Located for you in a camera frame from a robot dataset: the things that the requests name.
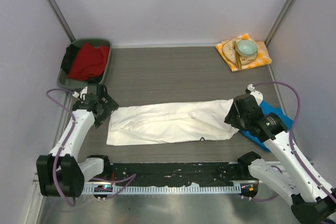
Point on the orange checkered cloth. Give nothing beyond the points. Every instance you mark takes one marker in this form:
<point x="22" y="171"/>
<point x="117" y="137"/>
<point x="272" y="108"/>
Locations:
<point x="262" y="59"/>

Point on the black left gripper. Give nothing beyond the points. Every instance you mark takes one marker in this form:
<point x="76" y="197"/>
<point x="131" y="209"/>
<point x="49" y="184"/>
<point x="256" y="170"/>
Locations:
<point x="110" y="106"/>

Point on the red t-shirt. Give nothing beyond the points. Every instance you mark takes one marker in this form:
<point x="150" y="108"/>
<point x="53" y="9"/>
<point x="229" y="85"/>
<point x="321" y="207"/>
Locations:
<point x="90" y="63"/>

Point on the white slotted cable duct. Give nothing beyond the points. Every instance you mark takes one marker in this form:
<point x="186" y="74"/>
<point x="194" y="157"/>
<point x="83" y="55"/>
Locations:
<point x="105" y="189"/>

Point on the blue t-shirt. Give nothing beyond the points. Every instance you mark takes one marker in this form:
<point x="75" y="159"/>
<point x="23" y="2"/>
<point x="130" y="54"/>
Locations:
<point x="267" y="108"/>

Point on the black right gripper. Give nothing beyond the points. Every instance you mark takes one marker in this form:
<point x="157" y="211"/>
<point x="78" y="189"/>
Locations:
<point x="231" y="117"/>

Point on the black t-shirt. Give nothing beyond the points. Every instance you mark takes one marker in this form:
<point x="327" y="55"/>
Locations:
<point x="69" y="57"/>

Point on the beige decorated plate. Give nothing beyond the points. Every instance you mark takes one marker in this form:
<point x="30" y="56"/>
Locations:
<point x="228" y="52"/>

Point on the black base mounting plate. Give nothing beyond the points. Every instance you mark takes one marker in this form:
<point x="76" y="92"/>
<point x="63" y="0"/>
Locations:
<point x="205" y="174"/>

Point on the light green bowl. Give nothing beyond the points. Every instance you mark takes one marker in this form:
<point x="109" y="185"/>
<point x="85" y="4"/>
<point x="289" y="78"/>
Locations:
<point x="247" y="48"/>

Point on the white flower print t-shirt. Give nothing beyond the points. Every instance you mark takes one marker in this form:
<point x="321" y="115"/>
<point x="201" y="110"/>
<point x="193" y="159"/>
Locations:
<point x="170" y="123"/>

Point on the gold cutlery piece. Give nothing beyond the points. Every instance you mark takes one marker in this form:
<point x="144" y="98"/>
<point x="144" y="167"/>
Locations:
<point x="237" y="56"/>

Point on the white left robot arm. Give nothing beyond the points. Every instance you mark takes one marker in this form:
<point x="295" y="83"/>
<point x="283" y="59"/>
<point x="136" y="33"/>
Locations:
<point x="59" y="173"/>

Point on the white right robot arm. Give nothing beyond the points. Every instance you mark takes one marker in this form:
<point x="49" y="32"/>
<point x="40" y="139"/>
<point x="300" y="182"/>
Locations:
<point x="310" y="197"/>

